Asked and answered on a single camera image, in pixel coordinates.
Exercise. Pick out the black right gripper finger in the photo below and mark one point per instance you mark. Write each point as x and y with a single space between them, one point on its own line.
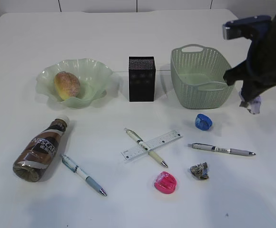
256 91
247 91

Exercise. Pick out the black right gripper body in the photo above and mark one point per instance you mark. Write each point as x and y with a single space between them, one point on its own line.
260 63

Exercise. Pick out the paper piece white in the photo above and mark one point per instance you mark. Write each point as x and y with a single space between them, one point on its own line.
252 106

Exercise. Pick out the paper ball dark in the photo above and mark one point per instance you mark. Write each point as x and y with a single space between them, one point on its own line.
199 171

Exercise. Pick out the golden bread roll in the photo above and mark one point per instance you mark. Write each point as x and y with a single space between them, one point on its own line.
67 85

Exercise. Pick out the brown Nescafe coffee bottle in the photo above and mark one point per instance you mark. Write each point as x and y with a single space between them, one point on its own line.
40 151

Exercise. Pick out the green plastic woven basket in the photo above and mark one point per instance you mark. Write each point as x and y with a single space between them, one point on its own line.
197 76

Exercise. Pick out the blue pencil sharpener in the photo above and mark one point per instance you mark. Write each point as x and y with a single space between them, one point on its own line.
203 122

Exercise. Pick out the white grey pen right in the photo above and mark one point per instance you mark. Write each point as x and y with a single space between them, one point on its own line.
212 148

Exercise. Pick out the black mesh pen holder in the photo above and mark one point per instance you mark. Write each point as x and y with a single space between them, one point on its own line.
141 75

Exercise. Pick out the cream barrel pen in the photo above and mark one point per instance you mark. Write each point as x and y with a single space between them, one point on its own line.
143 145

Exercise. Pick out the pink pencil sharpener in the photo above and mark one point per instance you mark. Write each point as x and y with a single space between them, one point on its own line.
165 183

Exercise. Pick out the green glass ruffled plate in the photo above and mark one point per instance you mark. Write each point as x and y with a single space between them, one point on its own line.
93 77

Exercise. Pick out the white pen grey grip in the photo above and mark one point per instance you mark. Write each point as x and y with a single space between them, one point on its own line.
75 168

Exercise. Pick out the clear plastic ruler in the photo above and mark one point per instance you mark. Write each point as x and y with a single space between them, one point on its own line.
155 143

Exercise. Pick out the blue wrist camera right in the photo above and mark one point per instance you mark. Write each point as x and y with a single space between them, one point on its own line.
251 27

